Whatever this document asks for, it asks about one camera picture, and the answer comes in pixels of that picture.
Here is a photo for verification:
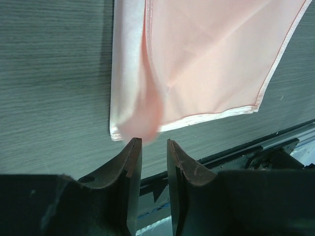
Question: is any pink satin napkin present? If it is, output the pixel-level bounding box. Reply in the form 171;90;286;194
109;0;311;142

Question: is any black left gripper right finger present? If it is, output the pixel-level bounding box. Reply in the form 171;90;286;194
167;140;315;236

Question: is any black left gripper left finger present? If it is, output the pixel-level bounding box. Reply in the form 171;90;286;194
0;138;142;236

